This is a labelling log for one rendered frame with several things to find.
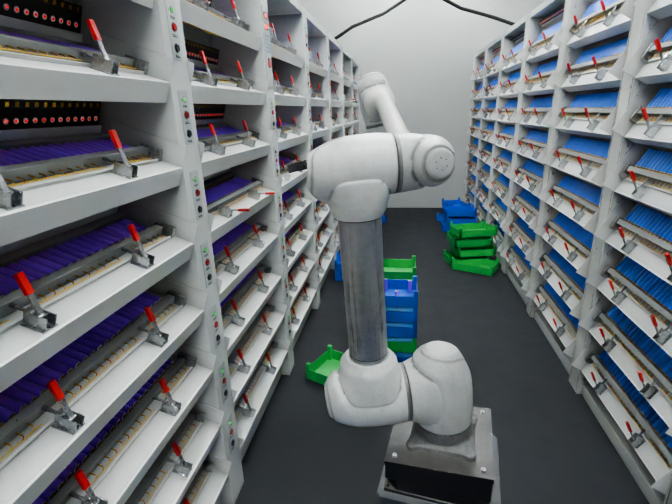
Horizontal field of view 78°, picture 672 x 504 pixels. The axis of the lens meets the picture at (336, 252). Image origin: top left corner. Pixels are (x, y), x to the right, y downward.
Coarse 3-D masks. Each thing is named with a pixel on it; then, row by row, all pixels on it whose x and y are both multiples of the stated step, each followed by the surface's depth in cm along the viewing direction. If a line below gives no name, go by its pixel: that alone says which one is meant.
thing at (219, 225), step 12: (240, 168) 169; (252, 180) 168; (264, 180) 169; (276, 180) 168; (264, 192) 164; (240, 204) 142; (252, 204) 146; (264, 204) 161; (216, 216) 126; (240, 216) 136; (216, 228) 117; (228, 228) 128
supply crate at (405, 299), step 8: (392, 280) 209; (400, 280) 209; (416, 280) 206; (392, 288) 211; (400, 288) 210; (416, 288) 201; (392, 296) 191; (400, 296) 190; (408, 296) 190; (416, 296) 189; (392, 304) 192; (400, 304) 192; (408, 304) 191; (416, 304) 190
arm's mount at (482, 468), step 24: (480, 408) 127; (408, 432) 120; (480, 432) 118; (408, 456) 111; (432, 456) 111; (480, 456) 109; (408, 480) 110; (432, 480) 108; (456, 480) 106; (480, 480) 103
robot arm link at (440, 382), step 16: (416, 352) 112; (432, 352) 109; (448, 352) 109; (416, 368) 110; (432, 368) 106; (448, 368) 106; (464, 368) 108; (416, 384) 107; (432, 384) 106; (448, 384) 105; (464, 384) 107; (416, 400) 106; (432, 400) 106; (448, 400) 106; (464, 400) 107; (416, 416) 108; (432, 416) 107; (448, 416) 108; (464, 416) 109; (432, 432) 111; (448, 432) 109
